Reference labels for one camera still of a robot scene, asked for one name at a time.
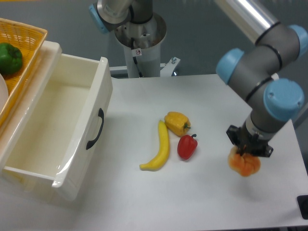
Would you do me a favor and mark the green bell pepper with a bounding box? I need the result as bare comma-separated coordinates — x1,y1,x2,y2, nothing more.
0,42,23,75

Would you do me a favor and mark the black object at edge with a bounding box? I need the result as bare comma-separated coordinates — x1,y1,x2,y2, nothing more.
297,195,308,220

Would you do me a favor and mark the black drawer handle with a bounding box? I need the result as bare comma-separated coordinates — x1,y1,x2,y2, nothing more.
86,108,105,150

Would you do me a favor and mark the white drawer cabinet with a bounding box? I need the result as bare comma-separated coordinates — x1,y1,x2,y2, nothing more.
0,41,62,192

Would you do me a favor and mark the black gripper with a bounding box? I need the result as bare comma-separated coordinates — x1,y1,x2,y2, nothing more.
226,125,273,157

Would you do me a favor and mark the round orange bread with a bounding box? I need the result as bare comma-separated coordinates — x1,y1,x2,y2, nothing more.
228,146,261,177

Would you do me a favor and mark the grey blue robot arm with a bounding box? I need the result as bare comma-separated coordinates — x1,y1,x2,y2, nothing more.
89,0,308,157

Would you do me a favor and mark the red bell pepper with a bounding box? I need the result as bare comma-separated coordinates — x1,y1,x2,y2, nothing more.
177,134,198,160

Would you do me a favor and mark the open white drawer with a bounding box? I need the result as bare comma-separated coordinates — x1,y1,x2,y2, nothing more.
6,54,113,201

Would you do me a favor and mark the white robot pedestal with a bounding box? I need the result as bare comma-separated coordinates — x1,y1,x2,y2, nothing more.
115,13,180,78

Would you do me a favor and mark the black cable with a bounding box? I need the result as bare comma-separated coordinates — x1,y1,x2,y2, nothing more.
130,37,143,78

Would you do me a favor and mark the white plate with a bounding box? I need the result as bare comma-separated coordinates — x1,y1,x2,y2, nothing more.
0,75,9,111

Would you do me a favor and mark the yellow woven basket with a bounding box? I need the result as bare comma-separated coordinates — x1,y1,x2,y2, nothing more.
0,18,48,124

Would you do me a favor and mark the yellow bell pepper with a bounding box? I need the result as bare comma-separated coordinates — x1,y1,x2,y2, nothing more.
164,112,191,137

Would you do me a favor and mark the yellow banana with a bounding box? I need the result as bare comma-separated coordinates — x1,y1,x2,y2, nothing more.
139,120,170,171

